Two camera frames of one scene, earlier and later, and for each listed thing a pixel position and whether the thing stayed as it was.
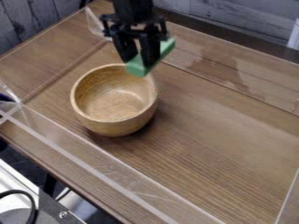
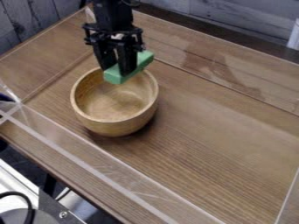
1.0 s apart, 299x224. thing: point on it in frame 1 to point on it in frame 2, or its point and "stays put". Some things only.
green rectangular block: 136,68 to 110,74
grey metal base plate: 50,206 stays put
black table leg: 50,185 stays put
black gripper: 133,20 to 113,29
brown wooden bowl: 113,101 stays put
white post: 293,39 stays put
